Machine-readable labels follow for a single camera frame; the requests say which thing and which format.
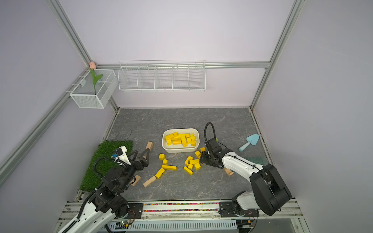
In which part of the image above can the artificial pink tulip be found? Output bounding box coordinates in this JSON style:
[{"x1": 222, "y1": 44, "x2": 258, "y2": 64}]
[{"x1": 89, "y1": 61, "x2": 103, "y2": 94}]

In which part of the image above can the natural wood arch block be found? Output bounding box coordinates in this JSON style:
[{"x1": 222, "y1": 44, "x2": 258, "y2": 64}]
[{"x1": 224, "y1": 168, "x2": 234, "y2": 177}]

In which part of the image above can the yellow block right pile left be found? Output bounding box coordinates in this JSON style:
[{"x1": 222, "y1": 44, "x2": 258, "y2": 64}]
[{"x1": 184, "y1": 167, "x2": 193, "y2": 176}]

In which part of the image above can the natural wood block lower left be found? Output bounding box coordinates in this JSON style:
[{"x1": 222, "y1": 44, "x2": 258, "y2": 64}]
[{"x1": 130, "y1": 175, "x2": 141, "y2": 186}]

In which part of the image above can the teal toy shovel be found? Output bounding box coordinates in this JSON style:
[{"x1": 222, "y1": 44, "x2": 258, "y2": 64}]
[{"x1": 239, "y1": 134, "x2": 259, "y2": 152}]

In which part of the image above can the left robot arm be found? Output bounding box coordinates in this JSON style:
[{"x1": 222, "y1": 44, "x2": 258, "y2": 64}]
[{"x1": 59, "y1": 146, "x2": 151, "y2": 233}]

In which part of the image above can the natural wood long block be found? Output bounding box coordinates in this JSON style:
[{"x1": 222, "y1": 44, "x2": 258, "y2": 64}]
[{"x1": 143, "y1": 176, "x2": 157, "y2": 188}]

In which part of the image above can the white mesh wall basket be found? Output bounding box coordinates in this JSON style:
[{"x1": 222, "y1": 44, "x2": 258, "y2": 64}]
[{"x1": 70, "y1": 70, "x2": 118, "y2": 109}]

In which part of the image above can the white plastic bin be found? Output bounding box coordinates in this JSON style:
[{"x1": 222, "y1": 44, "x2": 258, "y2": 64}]
[{"x1": 162, "y1": 128, "x2": 200, "y2": 153}]

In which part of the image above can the long yellow block diagonal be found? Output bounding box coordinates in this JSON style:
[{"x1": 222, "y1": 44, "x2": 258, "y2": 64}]
[{"x1": 165, "y1": 132, "x2": 178, "y2": 140}]

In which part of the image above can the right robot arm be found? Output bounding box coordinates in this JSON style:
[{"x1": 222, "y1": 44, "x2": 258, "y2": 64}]
[{"x1": 201, "y1": 138, "x2": 292, "y2": 216}]

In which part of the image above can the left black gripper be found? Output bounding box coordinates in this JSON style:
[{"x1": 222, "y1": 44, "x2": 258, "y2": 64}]
[{"x1": 118, "y1": 148, "x2": 149, "y2": 192}]

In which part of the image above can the green artificial grass mat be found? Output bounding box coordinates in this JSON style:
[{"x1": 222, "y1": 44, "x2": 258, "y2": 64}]
[{"x1": 80, "y1": 141, "x2": 133, "y2": 192}]

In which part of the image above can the white wire wall rack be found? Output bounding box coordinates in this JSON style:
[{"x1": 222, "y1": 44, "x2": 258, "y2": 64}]
[{"x1": 118, "y1": 60, "x2": 206, "y2": 92}]

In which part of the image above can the teal toy rake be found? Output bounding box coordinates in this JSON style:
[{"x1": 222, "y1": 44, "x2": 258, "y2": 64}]
[{"x1": 247, "y1": 157, "x2": 268, "y2": 166}]

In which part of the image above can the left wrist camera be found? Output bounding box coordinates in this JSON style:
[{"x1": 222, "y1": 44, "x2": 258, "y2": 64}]
[{"x1": 112, "y1": 146, "x2": 131, "y2": 165}]

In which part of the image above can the yellow cylinder block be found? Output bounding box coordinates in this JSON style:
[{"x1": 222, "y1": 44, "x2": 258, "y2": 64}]
[{"x1": 172, "y1": 140, "x2": 182, "y2": 145}]

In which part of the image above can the yellow rectangular block left pile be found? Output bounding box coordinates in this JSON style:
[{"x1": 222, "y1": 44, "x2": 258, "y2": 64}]
[{"x1": 155, "y1": 168, "x2": 166, "y2": 179}]

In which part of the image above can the natural wood block upper left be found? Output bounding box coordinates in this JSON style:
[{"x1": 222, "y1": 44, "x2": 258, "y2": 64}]
[{"x1": 146, "y1": 141, "x2": 153, "y2": 151}]

